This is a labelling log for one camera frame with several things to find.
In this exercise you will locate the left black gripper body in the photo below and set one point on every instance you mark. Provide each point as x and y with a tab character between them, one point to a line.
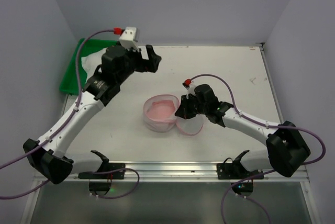
143	60

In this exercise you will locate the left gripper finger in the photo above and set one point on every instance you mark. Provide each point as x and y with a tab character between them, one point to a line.
153	63
151	53

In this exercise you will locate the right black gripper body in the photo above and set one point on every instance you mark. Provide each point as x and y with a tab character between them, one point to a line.
188	107

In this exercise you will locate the pink white bra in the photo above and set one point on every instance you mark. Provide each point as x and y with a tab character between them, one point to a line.
91	62

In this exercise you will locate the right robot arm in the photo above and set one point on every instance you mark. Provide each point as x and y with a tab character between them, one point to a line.
285	151

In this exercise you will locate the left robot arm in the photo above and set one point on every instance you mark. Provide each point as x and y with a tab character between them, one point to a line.
48	154

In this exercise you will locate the green plastic tray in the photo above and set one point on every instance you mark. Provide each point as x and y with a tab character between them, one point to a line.
68	84

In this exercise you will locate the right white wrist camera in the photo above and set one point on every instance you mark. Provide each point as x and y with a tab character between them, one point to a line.
190	87

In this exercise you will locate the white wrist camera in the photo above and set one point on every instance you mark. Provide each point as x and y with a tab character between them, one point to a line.
190	87
128	37

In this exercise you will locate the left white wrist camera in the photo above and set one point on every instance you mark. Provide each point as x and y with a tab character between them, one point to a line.
128	37

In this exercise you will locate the aluminium right side rail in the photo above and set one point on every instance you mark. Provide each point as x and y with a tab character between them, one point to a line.
278	109

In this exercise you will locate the aluminium rail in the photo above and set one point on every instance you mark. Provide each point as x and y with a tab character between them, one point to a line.
178	172
278	109

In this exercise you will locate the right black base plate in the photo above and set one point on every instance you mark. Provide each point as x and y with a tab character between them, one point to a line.
231	169

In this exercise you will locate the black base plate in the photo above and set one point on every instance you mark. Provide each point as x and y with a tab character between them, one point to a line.
231	169
108	171

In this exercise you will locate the aluminium front rail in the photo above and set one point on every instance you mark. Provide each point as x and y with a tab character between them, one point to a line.
178	172

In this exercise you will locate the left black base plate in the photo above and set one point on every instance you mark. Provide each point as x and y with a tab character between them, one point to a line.
108	171

